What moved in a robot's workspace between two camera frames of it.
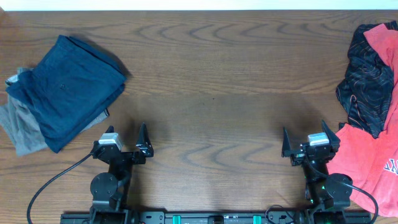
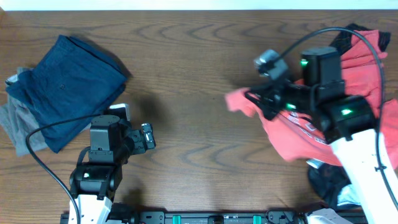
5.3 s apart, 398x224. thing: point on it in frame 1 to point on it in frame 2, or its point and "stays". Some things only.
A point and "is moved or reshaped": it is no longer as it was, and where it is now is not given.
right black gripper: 336,142 to 267,93
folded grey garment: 19,119 stays
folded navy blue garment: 67,88 stays
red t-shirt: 372,163 is moved or reshaped
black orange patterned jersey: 366,91 to 326,180
